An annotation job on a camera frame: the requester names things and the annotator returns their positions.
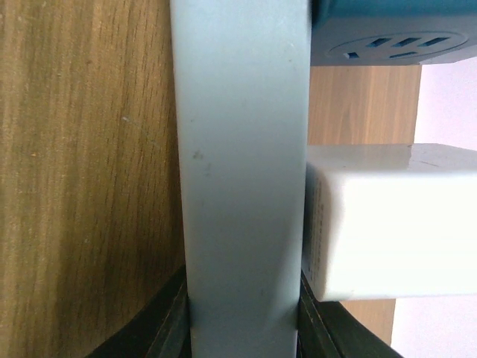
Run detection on white USB charger plug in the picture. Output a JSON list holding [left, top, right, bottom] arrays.
[[303, 143, 476, 301]]

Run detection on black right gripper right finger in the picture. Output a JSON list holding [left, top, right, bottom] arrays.
[[297, 274, 400, 358]]

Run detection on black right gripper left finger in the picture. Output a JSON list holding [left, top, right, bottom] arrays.
[[89, 266, 192, 358]]

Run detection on light blue power strip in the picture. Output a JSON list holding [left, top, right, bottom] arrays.
[[171, 1, 476, 357]]

